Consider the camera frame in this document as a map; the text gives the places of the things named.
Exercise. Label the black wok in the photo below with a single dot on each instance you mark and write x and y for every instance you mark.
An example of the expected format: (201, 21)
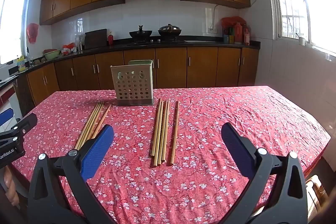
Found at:
(140, 34)

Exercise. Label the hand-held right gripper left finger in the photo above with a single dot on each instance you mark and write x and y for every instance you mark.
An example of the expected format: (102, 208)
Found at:
(97, 150)

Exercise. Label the red bag over bottles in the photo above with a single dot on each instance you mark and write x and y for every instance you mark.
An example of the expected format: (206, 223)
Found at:
(232, 21)

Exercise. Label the yellow detergent bottle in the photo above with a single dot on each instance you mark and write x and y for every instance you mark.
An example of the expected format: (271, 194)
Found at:
(21, 64)

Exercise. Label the green and yellow packages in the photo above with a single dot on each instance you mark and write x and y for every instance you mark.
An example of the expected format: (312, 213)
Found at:
(228, 35)

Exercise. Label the green basin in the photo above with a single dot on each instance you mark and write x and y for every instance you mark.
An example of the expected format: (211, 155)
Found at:
(51, 54)

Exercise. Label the red plastic bag on wall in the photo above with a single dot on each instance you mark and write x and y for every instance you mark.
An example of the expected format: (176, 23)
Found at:
(32, 32)

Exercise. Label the black pot with lid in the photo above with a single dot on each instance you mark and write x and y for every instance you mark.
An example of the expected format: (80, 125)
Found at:
(169, 31)

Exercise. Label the gas stove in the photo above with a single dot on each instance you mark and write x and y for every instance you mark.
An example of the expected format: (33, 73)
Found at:
(157, 41)

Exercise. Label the small kitchen window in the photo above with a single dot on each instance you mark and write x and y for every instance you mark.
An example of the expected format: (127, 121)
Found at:
(10, 24)

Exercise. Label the metal faucet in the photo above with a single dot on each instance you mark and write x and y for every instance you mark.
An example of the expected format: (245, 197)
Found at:
(28, 54)

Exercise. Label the red floral tablecloth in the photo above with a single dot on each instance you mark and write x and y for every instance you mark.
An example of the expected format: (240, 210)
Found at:
(199, 187)

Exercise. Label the large barred window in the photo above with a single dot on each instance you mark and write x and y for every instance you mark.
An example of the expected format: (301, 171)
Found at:
(294, 3)

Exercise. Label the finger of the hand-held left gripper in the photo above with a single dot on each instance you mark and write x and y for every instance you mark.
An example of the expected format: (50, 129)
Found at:
(6, 116)
(27, 120)

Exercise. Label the wooden chair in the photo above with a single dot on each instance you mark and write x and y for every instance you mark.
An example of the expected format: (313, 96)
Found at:
(316, 187)

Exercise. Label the row of wooden base cabinets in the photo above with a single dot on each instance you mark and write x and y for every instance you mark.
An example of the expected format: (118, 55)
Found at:
(202, 66)

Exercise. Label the dark wooden chopstick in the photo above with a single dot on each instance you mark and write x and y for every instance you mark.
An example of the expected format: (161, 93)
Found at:
(174, 132)

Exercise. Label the red sauce bottle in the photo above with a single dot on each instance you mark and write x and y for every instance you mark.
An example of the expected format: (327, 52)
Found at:
(238, 33)
(246, 35)

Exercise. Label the white cup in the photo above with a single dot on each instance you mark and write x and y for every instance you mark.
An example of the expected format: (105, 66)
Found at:
(302, 41)

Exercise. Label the perforated metal chopstick holder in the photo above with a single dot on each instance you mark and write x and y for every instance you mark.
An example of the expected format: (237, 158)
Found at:
(131, 87)

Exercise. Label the person's left hand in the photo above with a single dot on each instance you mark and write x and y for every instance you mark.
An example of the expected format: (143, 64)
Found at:
(9, 187)

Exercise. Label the wall power socket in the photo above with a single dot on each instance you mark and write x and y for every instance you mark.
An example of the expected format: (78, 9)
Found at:
(212, 30)

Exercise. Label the black kitchen countertop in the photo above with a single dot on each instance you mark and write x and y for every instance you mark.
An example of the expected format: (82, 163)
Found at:
(210, 43)

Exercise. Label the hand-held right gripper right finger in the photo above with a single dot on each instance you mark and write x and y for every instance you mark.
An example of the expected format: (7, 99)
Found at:
(236, 148)

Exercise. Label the red and white dishes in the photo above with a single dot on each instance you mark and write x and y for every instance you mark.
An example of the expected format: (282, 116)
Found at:
(67, 49)

